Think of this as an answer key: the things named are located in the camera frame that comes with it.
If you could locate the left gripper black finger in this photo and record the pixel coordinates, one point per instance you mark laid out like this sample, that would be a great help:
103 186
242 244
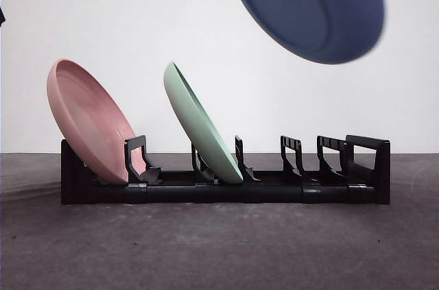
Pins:
1 16

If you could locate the green plate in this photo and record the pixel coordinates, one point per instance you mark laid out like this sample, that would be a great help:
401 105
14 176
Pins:
192 122

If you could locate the black plate rack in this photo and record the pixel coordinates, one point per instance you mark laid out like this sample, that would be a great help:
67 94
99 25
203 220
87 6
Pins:
223 194

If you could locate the pink plate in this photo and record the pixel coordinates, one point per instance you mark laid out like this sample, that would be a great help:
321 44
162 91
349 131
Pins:
85 115

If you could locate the blue plate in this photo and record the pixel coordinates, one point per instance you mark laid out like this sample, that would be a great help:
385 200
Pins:
302 5

